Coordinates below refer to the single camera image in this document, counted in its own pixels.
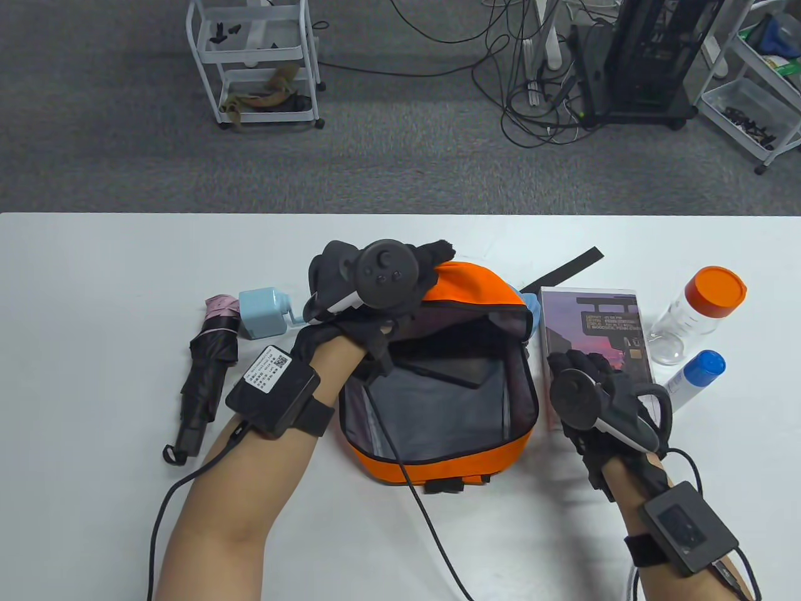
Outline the person's left hand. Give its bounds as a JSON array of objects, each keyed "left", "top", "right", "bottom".
[{"left": 291, "top": 240, "right": 457, "bottom": 377}]

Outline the person's right hand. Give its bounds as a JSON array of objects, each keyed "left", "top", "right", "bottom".
[{"left": 548, "top": 349, "right": 674, "bottom": 502}]

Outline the orange and blue school bag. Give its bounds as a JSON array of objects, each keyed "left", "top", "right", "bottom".
[{"left": 338, "top": 247, "right": 605, "bottom": 495}]

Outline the sunset cover notebook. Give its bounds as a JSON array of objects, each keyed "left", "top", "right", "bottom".
[{"left": 538, "top": 286, "right": 658, "bottom": 434}]

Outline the person's left forearm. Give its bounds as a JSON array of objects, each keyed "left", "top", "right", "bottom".
[{"left": 153, "top": 335, "right": 370, "bottom": 601}]

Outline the person's right forearm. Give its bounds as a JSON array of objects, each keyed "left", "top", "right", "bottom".
[{"left": 588, "top": 451, "right": 761, "bottom": 601}]

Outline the black tracking controller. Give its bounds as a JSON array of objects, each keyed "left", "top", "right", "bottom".
[
  {"left": 549, "top": 368, "right": 674, "bottom": 455},
  {"left": 304, "top": 240, "right": 422, "bottom": 324}
]

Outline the light blue pencil sharpener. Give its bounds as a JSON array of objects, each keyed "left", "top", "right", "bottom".
[{"left": 238, "top": 287, "right": 309, "bottom": 341}]

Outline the black wrist module white label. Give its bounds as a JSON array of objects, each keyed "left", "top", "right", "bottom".
[{"left": 225, "top": 344, "right": 336, "bottom": 439}]

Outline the white bottle blue cap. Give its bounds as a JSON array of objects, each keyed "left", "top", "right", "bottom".
[{"left": 662, "top": 350, "right": 727, "bottom": 415}]

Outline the black folded umbrella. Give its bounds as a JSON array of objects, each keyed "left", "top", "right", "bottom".
[{"left": 163, "top": 294, "right": 242, "bottom": 468}]

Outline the clear bottle orange lid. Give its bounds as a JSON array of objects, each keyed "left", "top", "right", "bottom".
[{"left": 648, "top": 266, "right": 748, "bottom": 366}]

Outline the white rolling cart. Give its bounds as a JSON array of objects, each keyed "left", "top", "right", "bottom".
[{"left": 186, "top": 0, "right": 327, "bottom": 133}]

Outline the white table leg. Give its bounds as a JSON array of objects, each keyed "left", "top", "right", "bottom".
[{"left": 523, "top": 0, "right": 565, "bottom": 107}]

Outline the black equipment rack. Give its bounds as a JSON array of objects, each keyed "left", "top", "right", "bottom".
[{"left": 571, "top": 0, "right": 728, "bottom": 131}]

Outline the black cable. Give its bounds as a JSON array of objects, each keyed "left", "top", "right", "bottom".
[
  {"left": 146, "top": 419, "right": 252, "bottom": 601},
  {"left": 362, "top": 376, "right": 477, "bottom": 601},
  {"left": 629, "top": 446, "right": 763, "bottom": 601}
]

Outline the tangle of black floor cables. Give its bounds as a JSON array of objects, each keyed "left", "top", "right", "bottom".
[{"left": 312, "top": 0, "right": 603, "bottom": 149}]

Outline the brown cloth strap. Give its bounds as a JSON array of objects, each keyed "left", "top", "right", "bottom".
[{"left": 219, "top": 63, "right": 302, "bottom": 131}]

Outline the white wire shelf cart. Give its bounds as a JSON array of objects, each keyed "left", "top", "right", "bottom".
[{"left": 693, "top": 0, "right": 801, "bottom": 175}]

